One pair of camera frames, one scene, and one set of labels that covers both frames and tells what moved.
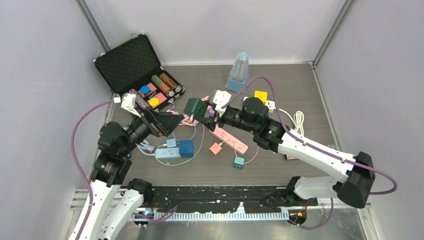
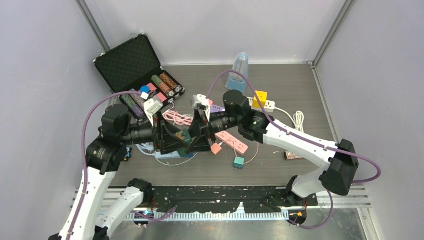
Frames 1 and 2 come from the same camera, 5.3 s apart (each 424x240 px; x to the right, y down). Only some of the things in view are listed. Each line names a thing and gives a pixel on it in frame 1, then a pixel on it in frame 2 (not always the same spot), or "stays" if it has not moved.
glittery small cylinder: [287, 157] stays
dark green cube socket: [196, 106] -> [184, 134]
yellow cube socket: [263, 95] stays
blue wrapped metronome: [239, 75] stays
